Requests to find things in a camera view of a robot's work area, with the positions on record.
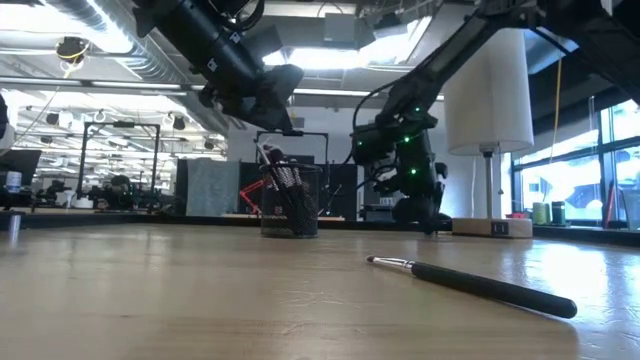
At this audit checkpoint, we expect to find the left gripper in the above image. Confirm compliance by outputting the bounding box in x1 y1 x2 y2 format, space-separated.
198 63 305 133

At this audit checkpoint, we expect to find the clear plastic container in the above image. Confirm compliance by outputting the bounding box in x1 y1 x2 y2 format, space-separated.
621 191 640 232

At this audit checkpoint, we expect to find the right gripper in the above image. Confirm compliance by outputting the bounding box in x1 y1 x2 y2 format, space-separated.
351 113 452 237

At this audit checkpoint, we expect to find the black mesh pen cup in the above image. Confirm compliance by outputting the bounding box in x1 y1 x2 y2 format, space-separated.
258 162 324 240

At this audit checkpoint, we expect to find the white lamp with wooden base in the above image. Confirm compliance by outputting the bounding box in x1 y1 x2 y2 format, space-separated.
442 27 536 240

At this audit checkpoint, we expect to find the yellow-green spool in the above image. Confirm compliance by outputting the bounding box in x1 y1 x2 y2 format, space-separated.
531 201 552 227

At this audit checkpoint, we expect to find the black aluminium table frame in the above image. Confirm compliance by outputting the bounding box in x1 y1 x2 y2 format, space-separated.
0 209 640 247

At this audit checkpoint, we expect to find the grey partition panel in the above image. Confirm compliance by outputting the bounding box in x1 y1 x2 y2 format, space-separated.
184 158 242 218

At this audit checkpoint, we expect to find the dark green cup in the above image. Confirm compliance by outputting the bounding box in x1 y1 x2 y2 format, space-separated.
550 200 568 227

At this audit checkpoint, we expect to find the black metal rig frame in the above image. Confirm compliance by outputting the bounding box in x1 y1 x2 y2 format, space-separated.
79 120 162 214
254 129 331 219

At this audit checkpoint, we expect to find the grey ceiling box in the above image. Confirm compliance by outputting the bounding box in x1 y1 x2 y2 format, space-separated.
323 12 357 44

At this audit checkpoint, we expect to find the red metal object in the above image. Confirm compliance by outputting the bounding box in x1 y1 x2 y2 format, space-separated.
238 178 265 215

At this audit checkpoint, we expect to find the thin black makeup brush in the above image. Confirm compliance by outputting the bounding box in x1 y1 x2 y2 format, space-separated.
365 255 579 320

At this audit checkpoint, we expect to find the dark computer monitor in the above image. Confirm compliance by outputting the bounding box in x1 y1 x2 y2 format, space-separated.
0 148 43 187

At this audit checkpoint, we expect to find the thick makeup brush white ferrule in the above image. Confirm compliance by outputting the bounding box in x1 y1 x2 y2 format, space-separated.
255 138 274 166

